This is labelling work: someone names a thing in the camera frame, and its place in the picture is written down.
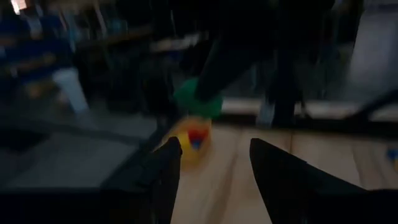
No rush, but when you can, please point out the black aluminium table frame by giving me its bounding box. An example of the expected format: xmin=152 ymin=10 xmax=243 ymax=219
xmin=136 ymin=114 xmax=398 ymax=158

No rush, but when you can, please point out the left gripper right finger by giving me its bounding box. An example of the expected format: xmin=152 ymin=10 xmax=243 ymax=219
xmin=249 ymin=138 xmax=383 ymax=224

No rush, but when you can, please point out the red cube block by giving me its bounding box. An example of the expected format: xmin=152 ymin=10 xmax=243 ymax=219
xmin=186 ymin=128 xmax=210 ymax=142

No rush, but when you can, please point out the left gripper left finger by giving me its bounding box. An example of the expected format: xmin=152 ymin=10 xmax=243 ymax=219
xmin=102 ymin=137 xmax=183 ymax=224

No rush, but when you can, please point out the green cube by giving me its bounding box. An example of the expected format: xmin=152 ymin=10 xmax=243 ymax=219
xmin=173 ymin=77 xmax=224 ymax=119

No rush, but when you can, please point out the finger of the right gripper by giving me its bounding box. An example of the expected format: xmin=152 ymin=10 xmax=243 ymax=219
xmin=193 ymin=37 xmax=259 ymax=102

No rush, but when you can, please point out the yellow plastic bin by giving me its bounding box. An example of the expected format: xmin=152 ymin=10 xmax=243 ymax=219
xmin=161 ymin=116 xmax=214 ymax=169

